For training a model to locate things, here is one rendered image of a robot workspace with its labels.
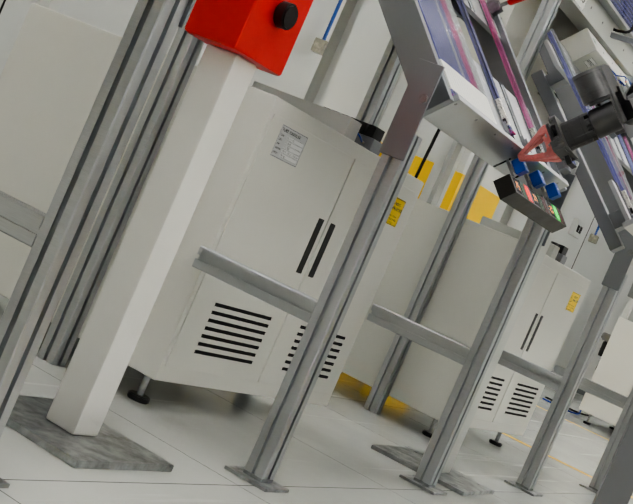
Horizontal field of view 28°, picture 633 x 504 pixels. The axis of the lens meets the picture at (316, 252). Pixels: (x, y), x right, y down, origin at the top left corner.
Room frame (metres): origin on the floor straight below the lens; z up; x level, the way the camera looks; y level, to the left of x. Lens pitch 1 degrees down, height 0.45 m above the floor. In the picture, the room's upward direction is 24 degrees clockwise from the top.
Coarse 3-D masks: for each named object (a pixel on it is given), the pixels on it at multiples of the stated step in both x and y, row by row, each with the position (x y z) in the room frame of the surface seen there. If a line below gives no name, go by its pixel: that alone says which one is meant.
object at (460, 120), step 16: (448, 112) 2.16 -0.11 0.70; (464, 112) 2.18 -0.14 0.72; (480, 112) 2.22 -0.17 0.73; (448, 128) 2.22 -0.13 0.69; (464, 128) 2.24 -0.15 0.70; (480, 128) 2.26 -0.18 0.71; (496, 128) 2.29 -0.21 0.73; (464, 144) 2.31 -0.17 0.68; (480, 144) 2.33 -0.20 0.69; (496, 144) 2.36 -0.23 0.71; (512, 144) 2.38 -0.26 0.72; (496, 160) 2.43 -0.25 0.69; (528, 176) 2.57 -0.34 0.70; (544, 176) 2.60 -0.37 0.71; (560, 176) 2.65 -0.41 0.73
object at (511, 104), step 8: (480, 72) 2.48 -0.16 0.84; (496, 80) 2.59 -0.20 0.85; (488, 88) 2.48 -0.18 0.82; (504, 88) 2.61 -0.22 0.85; (488, 96) 2.45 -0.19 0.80; (504, 96) 2.59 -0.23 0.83; (512, 96) 2.67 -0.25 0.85; (496, 104) 2.47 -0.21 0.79; (504, 104) 2.56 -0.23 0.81; (512, 104) 2.63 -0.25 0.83; (496, 112) 2.45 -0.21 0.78; (512, 112) 2.59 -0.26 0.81; (520, 112) 2.67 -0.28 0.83; (496, 120) 2.42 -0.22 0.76; (512, 120) 2.56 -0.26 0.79; (520, 120) 2.64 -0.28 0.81; (504, 128) 2.45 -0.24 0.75; (512, 128) 2.53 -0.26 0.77; (520, 128) 2.60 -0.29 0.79; (528, 128) 2.67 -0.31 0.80; (512, 136) 2.47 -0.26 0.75; (520, 136) 2.55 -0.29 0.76; (528, 136) 2.64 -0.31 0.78; (536, 152) 2.65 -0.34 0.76
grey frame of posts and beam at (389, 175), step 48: (192, 48) 2.33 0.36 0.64; (384, 96) 2.99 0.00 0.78; (144, 144) 2.33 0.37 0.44; (384, 192) 2.08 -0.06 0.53; (96, 240) 2.34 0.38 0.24; (528, 240) 2.75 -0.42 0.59; (96, 288) 2.35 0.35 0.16; (336, 288) 2.09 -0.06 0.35; (48, 336) 2.34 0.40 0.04; (480, 336) 2.74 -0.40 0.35; (288, 384) 2.09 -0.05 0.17; (288, 432) 2.10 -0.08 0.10; (432, 480) 2.73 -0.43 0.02
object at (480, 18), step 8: (464, 0) 2.64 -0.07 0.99; (472, 0) 2.72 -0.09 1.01; (456, 8) 2.75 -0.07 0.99; (472, 8) 2.68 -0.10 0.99; (480, 8) 2.76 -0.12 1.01; (472, 16) 2.69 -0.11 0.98; (480, 16) 2.72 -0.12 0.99; (480, 24) 2.74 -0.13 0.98; (488, 24) 2.76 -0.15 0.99; (488, 32) 2.79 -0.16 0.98
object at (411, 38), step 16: (384, 0) 2.20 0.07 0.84; (400, 0) 2.19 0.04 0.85; (416, 0) 2.19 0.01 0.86; (384, 16) 2.19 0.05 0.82; (400, 16) 2.18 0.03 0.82; (416, 16) 2.17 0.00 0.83; (400, 32) 2.17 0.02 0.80; (416, 32) 2.16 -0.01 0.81; (400, 48) 2.17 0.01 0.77; (416, 48) 2.15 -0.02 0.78; (432, 48) 2.14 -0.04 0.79; (416, 64) 2.15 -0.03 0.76; (432, 96) 2.12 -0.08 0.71; (448, 96) 2.11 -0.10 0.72; (432, 112) 2.14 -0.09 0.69
